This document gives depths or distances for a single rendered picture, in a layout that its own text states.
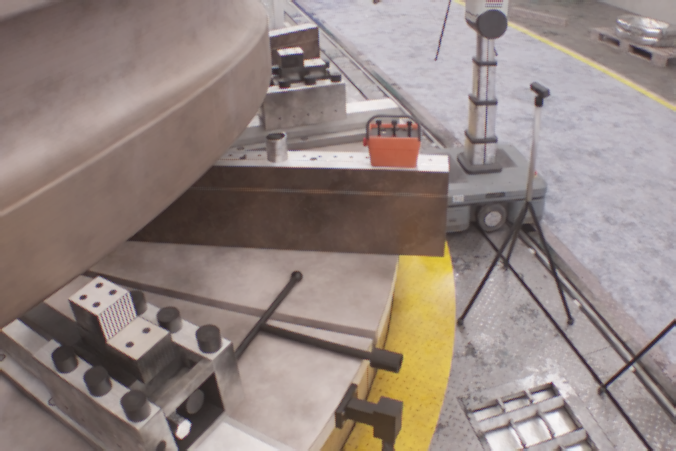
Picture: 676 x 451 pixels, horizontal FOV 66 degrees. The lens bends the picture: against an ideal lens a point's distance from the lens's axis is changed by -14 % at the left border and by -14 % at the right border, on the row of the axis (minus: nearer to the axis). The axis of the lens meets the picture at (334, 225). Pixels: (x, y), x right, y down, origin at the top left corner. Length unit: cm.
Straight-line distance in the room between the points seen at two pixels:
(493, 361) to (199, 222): 131
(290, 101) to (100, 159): 179
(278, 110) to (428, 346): 146
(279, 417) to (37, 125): 106
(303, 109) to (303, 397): 176
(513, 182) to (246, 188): 141
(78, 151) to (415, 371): 148
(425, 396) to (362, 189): 80
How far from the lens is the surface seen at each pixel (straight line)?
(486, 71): 298
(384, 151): 216
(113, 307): 144
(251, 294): 222
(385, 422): 178
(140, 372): 141
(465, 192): 298
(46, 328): 185
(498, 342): 247
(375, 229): 232
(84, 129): 158
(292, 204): 231
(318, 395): 182
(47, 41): 154
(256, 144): 327
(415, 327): 251
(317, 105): 317
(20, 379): 209
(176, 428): 146
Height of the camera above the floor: 167
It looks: 32 degrees down
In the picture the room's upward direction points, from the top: 3 degrees counter-clockwise
